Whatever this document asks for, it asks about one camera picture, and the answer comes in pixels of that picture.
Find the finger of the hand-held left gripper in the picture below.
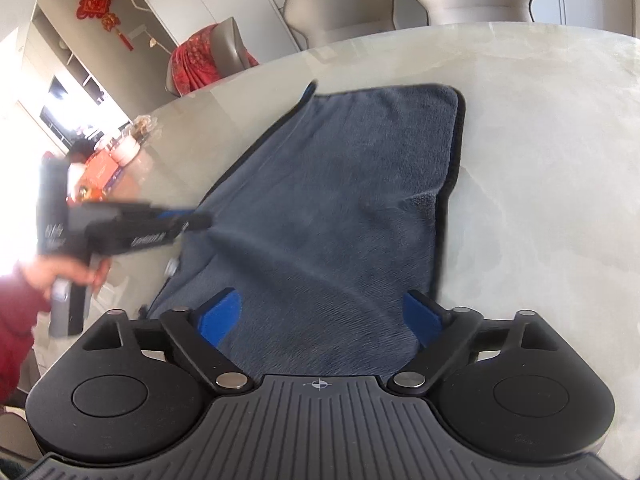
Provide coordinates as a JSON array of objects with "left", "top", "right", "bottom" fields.
[
  {"left": 167, "top": 212, "right": 213, "bottom": 240},
  {"left": 147, "top": 204, "right": 200, "bottom": 226}
]

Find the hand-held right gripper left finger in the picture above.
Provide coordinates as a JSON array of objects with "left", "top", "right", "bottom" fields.
[{"left": 82, "top": 287, "right": 253, "bottom": 392}]

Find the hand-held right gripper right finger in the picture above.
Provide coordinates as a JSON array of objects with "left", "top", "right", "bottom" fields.
[{"left": 387, "top": 289, "right": 561, "bottom": 395}]

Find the blue grey towel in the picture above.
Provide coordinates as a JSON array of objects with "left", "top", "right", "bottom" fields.
[{"left": 142, "top": 82, "right": 467, "bottom": 382}]

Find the person's left hand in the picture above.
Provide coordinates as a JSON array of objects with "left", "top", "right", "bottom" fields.
[{"left": 22, "top": 257, "right": 112, "bottom": 301}]

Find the orange box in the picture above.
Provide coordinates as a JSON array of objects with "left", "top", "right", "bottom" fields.
[{"left": 75, "top": 152, "right": 124, "bottom": 202}]

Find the pink white jar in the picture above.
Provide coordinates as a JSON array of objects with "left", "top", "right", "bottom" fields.
[{"left": 107, "top": 137, "right": 142, "bottom": 167}]

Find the glass snack jar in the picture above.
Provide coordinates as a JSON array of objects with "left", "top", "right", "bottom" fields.
[{"left": 127, "top": 115, "right": 157, "bottom": 142}]

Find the beige chair with red cloth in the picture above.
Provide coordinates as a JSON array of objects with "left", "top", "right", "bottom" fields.
[{"left": 165, "top": 16, "right": 261, "bottom": 98}]

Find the white branch wall ornament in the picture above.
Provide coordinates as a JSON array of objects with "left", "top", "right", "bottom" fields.
[{"left": 114, "top": 0, "right": 173, "bottom": 53}]

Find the red knot wall ornament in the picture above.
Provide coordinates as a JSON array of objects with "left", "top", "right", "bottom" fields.
[{"left": 75, "top": 0, "right": 136, "bottom": 53}]

